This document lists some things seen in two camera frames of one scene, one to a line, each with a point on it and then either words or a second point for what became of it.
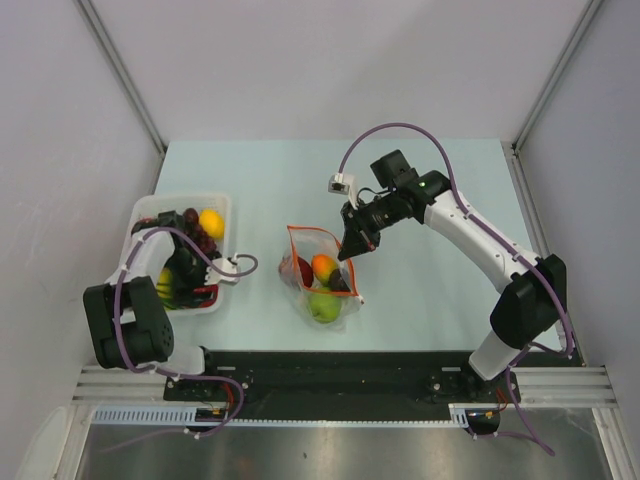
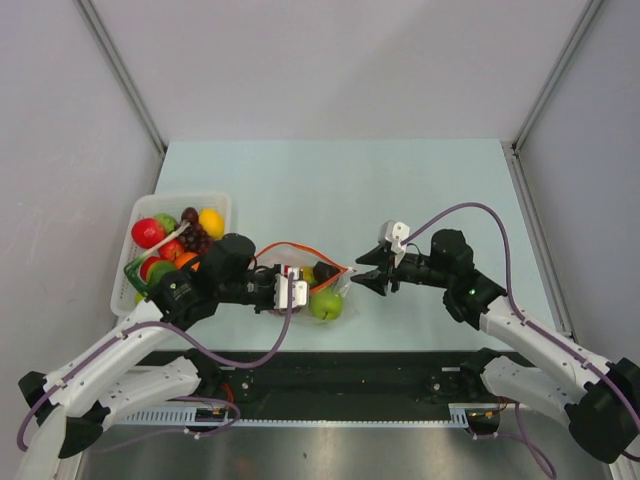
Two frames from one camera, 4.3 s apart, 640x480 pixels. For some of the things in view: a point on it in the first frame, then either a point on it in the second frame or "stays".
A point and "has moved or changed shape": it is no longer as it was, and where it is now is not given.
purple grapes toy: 194,230 stays
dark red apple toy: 307,272 -> 283,311
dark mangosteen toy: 336,281 -> 323,271
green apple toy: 325,308 stays
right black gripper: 359,237 -> 381,255
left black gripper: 183,292 -> 271,273
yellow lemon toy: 213,223 stays
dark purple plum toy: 191,216 stays
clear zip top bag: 319,281 has moved or changed shape
